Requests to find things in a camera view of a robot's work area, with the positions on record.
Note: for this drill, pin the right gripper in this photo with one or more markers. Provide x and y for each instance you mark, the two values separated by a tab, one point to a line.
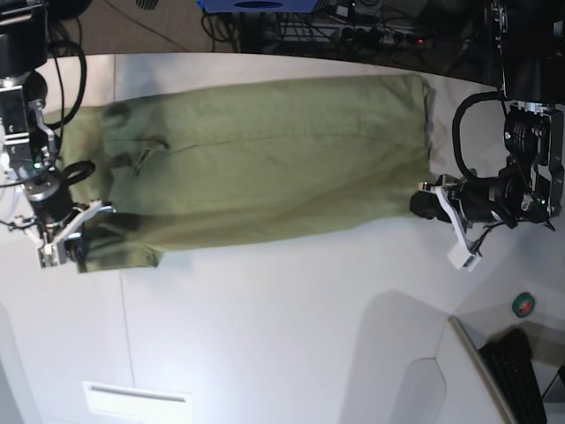
51	202

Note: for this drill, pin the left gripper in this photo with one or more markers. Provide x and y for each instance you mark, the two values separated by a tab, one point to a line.
476	203

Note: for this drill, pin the green t-shirt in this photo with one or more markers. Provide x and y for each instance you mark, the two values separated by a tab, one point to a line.
244	164

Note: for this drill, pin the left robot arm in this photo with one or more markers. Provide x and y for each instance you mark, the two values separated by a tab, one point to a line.
528	50

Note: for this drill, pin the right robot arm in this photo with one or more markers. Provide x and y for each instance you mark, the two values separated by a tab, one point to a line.
30	146

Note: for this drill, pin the green tape roll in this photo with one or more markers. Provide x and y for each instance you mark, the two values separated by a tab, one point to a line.
523	305

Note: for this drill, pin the power strip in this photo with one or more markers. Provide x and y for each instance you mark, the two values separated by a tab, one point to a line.
375	36

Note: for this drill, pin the black keyboard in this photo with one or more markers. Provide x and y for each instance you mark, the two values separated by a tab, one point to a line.
508	359

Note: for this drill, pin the white slotted plate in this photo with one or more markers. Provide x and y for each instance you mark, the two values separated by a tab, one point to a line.
144	406

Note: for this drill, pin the blue box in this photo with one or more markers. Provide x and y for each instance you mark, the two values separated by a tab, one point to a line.
215	6

